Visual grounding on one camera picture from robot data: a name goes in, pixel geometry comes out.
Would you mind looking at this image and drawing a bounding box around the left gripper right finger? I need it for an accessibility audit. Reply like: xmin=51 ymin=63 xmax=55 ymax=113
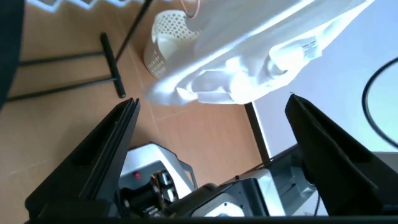
xmin=285 ymin=93 xmax=398 ymax=217

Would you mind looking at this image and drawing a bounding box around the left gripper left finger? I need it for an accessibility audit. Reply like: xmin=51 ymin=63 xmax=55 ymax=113
xmin=24 ymin=98 xmax=141 ymax=218

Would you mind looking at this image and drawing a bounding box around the white garment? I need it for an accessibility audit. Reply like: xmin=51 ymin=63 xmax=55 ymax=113
xmin=144 ymin=0 xmax=377 ymax=106

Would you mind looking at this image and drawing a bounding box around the pink clothes hanger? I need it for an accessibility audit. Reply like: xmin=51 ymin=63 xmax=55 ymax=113
xmin=180 ymin=0 xmax=201 ymax=19

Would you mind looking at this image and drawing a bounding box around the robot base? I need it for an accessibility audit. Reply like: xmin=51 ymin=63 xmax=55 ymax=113
xmin=118 ymin=142 xmax=318 ymax=218

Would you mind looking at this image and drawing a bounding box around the black clothes rack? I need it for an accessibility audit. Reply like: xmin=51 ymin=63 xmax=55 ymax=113
xmin=6 ymin=0 xmax=155 ymax=103

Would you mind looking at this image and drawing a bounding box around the white laundry basket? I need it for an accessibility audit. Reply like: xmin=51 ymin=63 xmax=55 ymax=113
xmin=143 ymin=9 xmax=203 ymax=80

